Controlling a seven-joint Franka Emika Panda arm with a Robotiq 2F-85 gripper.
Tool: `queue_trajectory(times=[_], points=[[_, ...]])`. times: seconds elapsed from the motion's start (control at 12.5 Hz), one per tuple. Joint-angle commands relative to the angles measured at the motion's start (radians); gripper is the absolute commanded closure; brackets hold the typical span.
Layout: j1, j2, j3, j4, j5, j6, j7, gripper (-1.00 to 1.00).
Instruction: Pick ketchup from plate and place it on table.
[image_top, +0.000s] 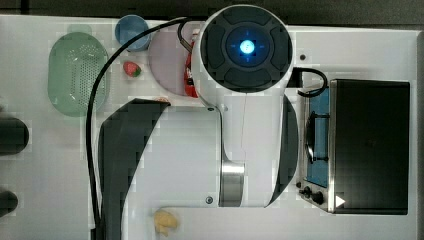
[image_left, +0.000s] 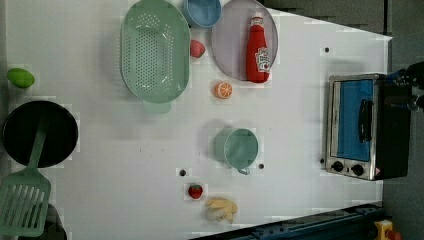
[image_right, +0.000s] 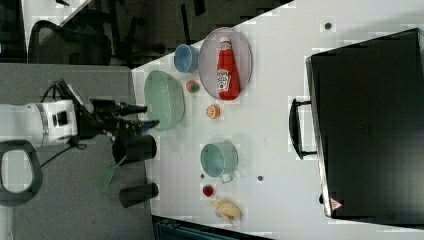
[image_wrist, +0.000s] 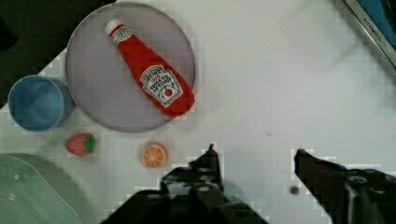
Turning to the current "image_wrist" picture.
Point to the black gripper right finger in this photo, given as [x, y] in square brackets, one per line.
[349, 196]

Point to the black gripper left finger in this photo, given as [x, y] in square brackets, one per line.
[187, 195]

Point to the red felt ketchup bottle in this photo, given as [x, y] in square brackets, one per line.
[161, 83]

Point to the grey round plate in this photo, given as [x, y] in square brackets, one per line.
[100, 81]

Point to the felt orange slice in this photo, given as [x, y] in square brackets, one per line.
[155, 155]

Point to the felt strawberry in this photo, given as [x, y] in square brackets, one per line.
[82, 144]

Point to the green oval dish rack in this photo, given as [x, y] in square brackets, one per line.
[37, 191]

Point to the blue cup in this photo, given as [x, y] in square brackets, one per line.
[39, 104]

